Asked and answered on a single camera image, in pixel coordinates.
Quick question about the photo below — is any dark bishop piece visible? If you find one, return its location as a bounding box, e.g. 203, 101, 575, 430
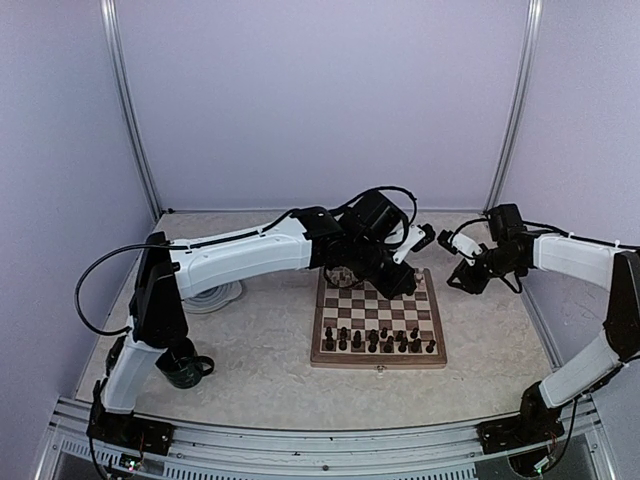
396, 331, 408, 353

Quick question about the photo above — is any dark king piece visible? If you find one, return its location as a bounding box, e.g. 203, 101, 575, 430
383, 335, 395, 353

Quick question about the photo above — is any dark queen piece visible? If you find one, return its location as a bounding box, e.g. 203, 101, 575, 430
352, 330, 362, 351

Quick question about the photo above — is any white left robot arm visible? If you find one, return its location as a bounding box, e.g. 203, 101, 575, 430
94, 187, 429, 445

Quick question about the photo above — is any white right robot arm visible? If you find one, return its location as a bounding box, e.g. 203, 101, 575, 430
438, 203, 639, 453

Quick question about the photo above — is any wooden folding chess board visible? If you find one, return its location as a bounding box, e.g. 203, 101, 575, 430
310, 268, 448, 370

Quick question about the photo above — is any white blue swirl plate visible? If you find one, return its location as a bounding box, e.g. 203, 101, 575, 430
183, 282, 243, 314

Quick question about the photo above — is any dark green mug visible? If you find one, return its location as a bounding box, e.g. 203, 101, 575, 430
155, 338, 215, 389

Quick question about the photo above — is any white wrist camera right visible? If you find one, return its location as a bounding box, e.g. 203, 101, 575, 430
437, 230, 483, 264

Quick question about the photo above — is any aluminium frame rail front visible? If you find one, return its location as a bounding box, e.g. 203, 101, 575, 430
30, 397, 622, 479

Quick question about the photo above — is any aluminium corner post right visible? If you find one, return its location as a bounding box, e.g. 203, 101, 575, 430
484, 0, 544, 211

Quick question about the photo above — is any aluminium corner post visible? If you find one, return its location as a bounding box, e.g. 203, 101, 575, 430
100, 0, 163, 221
484, 0, 544, 211

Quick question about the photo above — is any aluminium corner post left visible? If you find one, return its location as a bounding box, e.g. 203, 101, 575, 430
100, 0, 163, 221

